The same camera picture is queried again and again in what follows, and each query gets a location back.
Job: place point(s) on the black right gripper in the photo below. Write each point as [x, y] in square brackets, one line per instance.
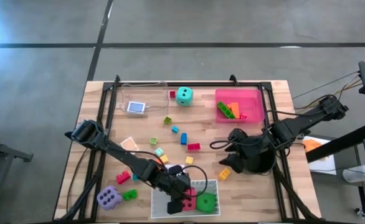
[254, 152]

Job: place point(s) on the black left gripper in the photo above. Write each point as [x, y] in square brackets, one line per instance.
[176, 186]

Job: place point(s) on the red foam die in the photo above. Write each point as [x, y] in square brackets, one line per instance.
[190, 202]

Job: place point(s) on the green foam die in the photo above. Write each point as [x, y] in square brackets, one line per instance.
[205, 203]

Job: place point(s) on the small mint brick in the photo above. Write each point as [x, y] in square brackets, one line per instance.
[159, 152]

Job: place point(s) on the red large stud block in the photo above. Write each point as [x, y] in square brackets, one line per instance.
[243, 116]
[123, 177]

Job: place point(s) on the red two-stud brick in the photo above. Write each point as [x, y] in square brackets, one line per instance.
[194, 147]

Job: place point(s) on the orange large block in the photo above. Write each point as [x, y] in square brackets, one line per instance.
[235, 109]
[158, 161]

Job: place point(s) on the long green brick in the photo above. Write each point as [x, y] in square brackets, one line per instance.
[225, 109]

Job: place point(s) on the small light green brick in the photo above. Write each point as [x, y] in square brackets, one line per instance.
[153, 141]

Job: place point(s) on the purple foam die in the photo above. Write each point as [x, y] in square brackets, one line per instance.
[110, 206]

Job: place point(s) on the blue playing card deck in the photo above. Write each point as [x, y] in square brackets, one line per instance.
[135, 107]

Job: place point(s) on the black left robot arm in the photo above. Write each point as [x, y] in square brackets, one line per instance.
[129, 158]

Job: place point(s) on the yellow two-stud brick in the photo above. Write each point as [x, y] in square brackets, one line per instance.
[224, 174]

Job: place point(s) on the white mesh basket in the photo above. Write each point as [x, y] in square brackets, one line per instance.
[159, 207]

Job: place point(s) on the small pale yellow brick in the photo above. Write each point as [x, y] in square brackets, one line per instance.
[164, 159]

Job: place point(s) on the black cooking pot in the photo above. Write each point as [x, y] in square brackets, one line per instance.
[271, 161]

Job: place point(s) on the small teal brick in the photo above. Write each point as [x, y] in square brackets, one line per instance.
[135, 178]

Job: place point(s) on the green large stud block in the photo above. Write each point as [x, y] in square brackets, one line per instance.
[129, 195]

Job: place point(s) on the tall blue block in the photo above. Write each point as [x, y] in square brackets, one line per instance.
[184, 139]

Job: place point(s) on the pink plastic bin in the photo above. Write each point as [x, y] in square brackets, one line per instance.
[251, 102]

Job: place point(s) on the small blue brick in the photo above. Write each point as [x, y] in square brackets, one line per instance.
[175, 129]

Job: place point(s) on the small olive green brick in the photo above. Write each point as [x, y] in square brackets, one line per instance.
[167, 120]

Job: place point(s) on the teal foam die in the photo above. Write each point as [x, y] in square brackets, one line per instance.
[184, 100]

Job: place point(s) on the orange object on paper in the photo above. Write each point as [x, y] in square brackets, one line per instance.
[312, 145]

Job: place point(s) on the small dark red brick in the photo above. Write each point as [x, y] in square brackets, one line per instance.
[172, 94]

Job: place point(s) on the white paper sheet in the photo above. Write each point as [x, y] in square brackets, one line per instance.
[325, 165]

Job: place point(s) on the clear plastic tray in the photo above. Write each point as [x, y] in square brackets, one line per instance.
[151, 93]

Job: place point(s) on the black stand beam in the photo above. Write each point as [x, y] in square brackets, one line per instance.
[341, 142]

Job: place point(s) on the white crumpled bag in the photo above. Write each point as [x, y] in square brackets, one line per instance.
[355, 175]

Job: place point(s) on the caster wheel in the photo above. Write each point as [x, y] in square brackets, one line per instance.
[360, 212]

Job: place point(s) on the black metal cart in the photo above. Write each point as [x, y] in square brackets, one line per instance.
[11, 152]

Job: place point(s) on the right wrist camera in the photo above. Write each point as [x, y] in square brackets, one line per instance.
[237, 135]

